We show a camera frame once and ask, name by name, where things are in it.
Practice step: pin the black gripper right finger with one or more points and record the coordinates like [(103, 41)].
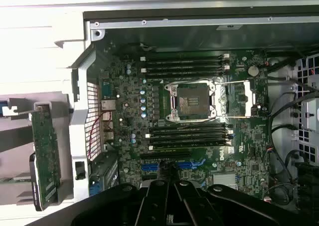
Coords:
[(189, 203)]

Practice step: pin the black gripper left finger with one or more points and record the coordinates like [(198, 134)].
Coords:
[(154, 201)]

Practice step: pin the short black expansion slot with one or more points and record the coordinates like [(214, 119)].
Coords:
[(149, 177)]

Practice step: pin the blue expansion slot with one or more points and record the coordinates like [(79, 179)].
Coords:
[(149, 167)]

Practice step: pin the silver chipset heatsink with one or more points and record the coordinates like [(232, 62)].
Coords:
[(224, 181)]

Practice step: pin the long black expansion slot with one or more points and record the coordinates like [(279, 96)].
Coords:
[(164, 156)]

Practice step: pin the green motherboard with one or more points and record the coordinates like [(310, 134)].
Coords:
[(249, 146)]

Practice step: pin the CPU socket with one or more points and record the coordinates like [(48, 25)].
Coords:
[(193, 103)]

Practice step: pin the black open PC case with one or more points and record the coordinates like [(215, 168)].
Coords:
[(79, 126)]

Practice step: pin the silver socket cover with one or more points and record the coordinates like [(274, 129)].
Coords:
[(220, 98)]

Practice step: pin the black air shroud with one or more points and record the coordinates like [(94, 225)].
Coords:
[(307, 178)]

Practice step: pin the socket locking lever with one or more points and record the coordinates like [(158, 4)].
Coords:
[(189, 82)]

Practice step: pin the grey parts rack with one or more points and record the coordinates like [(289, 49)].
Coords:
[(15, 161)]

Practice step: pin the coin battery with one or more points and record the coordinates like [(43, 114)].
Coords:
[(253, 70)]

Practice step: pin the silver drive cage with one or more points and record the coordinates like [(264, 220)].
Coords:
[(310, 111)]

